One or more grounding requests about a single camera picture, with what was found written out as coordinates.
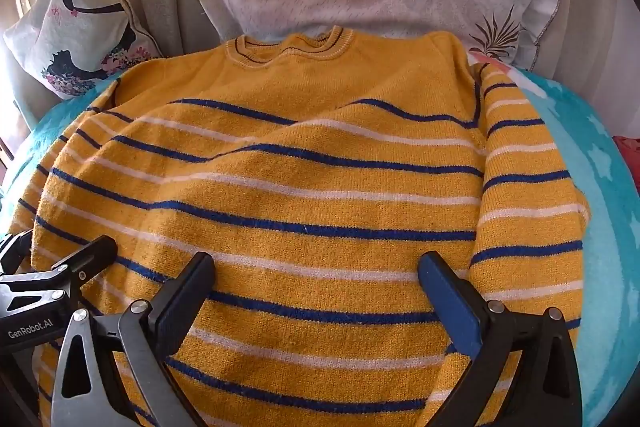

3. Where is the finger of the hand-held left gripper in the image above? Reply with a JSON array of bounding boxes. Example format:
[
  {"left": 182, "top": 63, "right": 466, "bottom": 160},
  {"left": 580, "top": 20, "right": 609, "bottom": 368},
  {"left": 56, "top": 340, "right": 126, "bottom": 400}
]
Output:
[{"left": 0, "top": 231, "right": 119, "bottom": 303}]

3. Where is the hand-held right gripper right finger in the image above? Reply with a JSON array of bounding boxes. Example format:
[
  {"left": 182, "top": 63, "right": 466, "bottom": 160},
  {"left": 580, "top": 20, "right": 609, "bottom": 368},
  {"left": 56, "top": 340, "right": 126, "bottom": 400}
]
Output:
[{"left": 418, "top": 251, "right": 583, "bottom": 427}]

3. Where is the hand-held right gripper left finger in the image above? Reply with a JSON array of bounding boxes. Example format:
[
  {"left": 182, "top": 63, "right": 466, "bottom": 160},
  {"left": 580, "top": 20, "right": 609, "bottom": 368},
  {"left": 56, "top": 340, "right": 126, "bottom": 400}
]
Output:
[{"left": 51, "top": 251, "right": 216, "bottom": 427}]

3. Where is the yellow striped knit sweater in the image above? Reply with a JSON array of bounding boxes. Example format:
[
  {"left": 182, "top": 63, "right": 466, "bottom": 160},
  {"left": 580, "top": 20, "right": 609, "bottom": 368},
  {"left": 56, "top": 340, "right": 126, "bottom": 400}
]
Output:
[{"left": 10, "top": 26, "right": 592, "bottom": 427}]

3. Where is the turquoise printed fleece blanket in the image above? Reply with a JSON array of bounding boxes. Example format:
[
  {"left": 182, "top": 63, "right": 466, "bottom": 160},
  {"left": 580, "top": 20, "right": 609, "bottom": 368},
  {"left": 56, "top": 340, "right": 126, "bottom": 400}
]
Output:
[{"left": 0, "top": 66, "right": 640, "bottom": 427}]

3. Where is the bird print cushion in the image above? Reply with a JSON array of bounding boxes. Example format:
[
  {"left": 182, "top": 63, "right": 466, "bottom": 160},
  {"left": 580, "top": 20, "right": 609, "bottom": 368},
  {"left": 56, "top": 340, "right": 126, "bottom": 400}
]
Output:
[{"left": 4, "top": 0, "right": 163, "bottom": 100}]

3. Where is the red plastic bag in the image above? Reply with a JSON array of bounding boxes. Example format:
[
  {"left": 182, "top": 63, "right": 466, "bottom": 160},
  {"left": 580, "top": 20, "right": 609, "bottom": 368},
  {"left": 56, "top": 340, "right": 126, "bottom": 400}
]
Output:
[{"left": 613, "top": 134, "right": 640, "bottom": 158}]

